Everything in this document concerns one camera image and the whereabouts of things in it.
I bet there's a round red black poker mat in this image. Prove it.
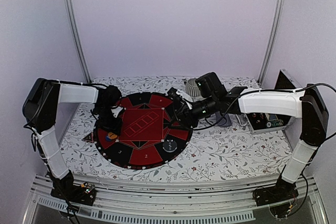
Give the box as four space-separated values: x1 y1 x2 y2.
93 92 192 169

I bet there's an orange big blind button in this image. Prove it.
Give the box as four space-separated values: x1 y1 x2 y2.
107 132 118 140

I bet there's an aluminium frame post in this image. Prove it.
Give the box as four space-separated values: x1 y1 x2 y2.
64 0 91 83
257 0 285 86

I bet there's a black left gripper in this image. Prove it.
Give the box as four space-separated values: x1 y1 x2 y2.
96 105 123 136

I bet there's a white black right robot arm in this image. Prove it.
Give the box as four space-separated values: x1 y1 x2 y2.
167 72 329 206

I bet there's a floral white table cloth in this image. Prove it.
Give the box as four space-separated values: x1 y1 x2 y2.
54 76 294 183

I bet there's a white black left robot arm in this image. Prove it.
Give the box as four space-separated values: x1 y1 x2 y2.
22 78 122 203

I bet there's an aluminium poker chip case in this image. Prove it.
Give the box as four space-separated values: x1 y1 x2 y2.
245 69 302 134

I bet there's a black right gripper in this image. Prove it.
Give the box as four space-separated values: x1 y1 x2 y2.
167 95 218 131

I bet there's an aluminium front rail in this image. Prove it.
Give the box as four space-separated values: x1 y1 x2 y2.
22 174 328 224

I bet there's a striped grey ceramic mug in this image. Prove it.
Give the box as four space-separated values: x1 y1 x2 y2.
183 78 201 98

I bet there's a left aluminium frame post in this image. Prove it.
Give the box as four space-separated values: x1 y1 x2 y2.
64 0 91 83

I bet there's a right aluminium frame post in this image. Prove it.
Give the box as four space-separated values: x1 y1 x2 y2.
257 0 285 86

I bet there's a blue playing card deck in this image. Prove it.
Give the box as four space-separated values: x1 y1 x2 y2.
215 112 232 127

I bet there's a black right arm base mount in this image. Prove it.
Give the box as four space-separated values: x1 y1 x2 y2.
252 180 309 220

